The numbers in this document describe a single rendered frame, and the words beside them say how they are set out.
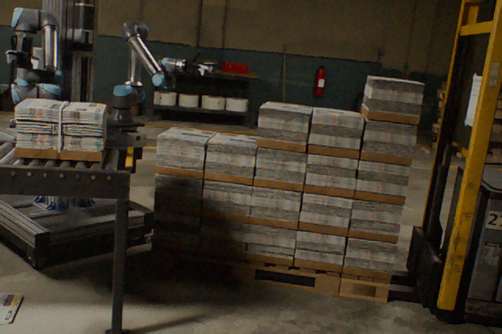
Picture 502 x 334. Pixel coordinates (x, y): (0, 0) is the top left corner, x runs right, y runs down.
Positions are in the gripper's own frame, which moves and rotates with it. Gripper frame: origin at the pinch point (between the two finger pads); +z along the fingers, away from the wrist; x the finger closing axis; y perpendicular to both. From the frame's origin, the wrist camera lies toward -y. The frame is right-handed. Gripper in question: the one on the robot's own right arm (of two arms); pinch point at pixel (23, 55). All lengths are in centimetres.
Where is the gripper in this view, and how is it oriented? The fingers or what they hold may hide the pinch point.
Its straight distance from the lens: 275.4
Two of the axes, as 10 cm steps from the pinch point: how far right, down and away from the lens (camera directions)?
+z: 3.7, 2.5, -8.9
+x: -9.0, -1.4, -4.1
